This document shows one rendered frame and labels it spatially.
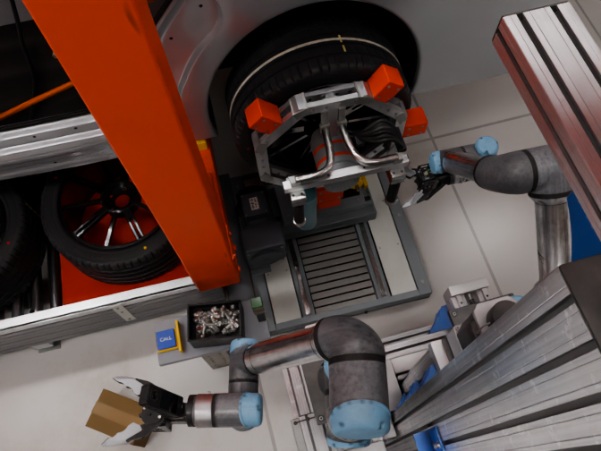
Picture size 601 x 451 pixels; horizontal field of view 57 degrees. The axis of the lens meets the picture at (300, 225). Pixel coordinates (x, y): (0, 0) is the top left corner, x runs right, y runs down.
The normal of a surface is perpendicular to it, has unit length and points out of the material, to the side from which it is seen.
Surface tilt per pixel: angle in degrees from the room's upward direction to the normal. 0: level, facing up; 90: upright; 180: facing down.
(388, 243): 0
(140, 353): 0
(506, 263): 0
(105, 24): 90
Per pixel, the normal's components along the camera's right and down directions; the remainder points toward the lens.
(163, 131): 0.24, 0.88
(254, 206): -0.03, -0.42
